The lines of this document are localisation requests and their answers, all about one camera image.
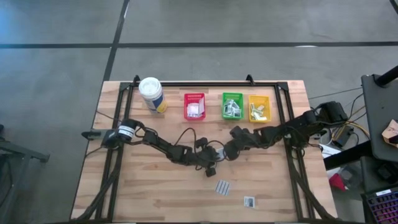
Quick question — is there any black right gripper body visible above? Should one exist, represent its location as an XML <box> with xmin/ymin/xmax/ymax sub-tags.
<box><xmin>223</xmin><ymin>125</ymin><xmax>261</xmax><ymax>161</ymax></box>

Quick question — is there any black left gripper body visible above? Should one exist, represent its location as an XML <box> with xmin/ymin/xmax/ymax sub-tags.
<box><xmin>194</xmin><ymin>136</ymin><xmax>220</xmax><ymax>178</ymax></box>

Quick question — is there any wide blue striped bandage packet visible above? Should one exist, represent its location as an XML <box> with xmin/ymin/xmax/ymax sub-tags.
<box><xmin>215</xmin><ymin>179</ymin><xmax>231</xmax><ymax>197</ymax></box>

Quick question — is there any green plastic basket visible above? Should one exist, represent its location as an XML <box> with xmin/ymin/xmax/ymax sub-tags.
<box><xmin>221</xmin><ymin>91</ymin><xmax>244</xmax><ymax>121</ymax></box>

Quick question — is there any yellow plastic basket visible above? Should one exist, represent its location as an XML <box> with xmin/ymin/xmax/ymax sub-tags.
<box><xmin>248</xmin><ymin>95</ymin><xmax>272</xmax><ymax>124</ymax></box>

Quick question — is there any red plastic basket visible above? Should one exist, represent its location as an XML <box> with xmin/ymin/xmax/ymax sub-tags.
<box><xmin>183</xmin><ymin>92</ymin><xmax>206</xmax><ymax>121</ymax></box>

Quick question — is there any white blue yellow wipes canister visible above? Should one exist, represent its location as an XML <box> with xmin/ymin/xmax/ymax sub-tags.
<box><xmin>138</xmin><ymin>77</ymin><xmax>169</xmax><ymax>114</ymax></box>

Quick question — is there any white paper sheet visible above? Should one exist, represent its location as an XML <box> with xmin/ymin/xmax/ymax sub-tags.
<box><xmin>321</xmin><ymin>144</ymin><xmax>343</xmax><ymax>159</ymax></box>

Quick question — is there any red floor object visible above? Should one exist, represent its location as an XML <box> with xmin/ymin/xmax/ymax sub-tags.
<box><xmin>328</xmin><ymin>172</ymin><xmax>348</xmax><ymax>192</ymax></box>

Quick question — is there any black desk leg bar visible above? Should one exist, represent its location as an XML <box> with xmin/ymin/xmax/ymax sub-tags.
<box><xmin>323</xmin><ymin>140</ymin><xmax>373</xmax><ymax>171</ymax></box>

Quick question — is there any dark grey desk top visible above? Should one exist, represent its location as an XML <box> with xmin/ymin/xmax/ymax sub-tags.
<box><xmin>361</xmin><ymin>73</ymin><xmax>398</xmax><ymax>163</ymax></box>

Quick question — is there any dark bulky floor object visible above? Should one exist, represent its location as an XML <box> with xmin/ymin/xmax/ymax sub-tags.
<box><xmin>360</xmin><ymin>155</ymin><xmax>398</xmax><ymax>194</ymax></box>

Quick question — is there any brown cardboard piece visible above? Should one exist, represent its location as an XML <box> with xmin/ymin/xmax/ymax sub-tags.
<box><xmin>381</xmin><ymin>119</ymin><xmax>398</xmax><ymax>147</ymax></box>

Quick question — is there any black backlit keyboard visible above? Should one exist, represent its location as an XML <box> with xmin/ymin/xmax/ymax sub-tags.
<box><xmin>361</xmin><ymin>186</ymin><xmax>398</xmax><ymax>224</ymax></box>

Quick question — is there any black round pole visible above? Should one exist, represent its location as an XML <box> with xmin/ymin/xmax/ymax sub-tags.
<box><xmin>374</xmin><ymin>64</ymin><xmax>398</xmax><ymax>88</ymax></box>

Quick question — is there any black metal stand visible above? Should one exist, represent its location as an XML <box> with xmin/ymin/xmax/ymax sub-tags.
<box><xmin>0</xmin><ymin>124</ymin><xmax>50</xmax><ymax>224</ymax></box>

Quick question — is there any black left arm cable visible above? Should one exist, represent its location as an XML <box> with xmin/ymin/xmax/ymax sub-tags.
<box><xmin>174</xmin><ymin>127</ymin><xmax>225</xmax><ymax>171</ymax></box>

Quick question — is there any black frame side rail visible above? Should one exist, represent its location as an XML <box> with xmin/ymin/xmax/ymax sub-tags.
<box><xmin>74</xmin><ymin>82</ymin><xmax>134</xmax><ymax>222</ymax></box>
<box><xmin>275</xmin><ymin>82</ymin><xmax>336</xmax><ymax>222</ymax></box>

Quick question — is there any yellow black cable bundle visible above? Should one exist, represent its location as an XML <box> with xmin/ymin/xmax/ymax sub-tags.
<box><xmin>345</xmin><ymin>93</ymin><xmax>371</xmax><ymax>147</ymax></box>

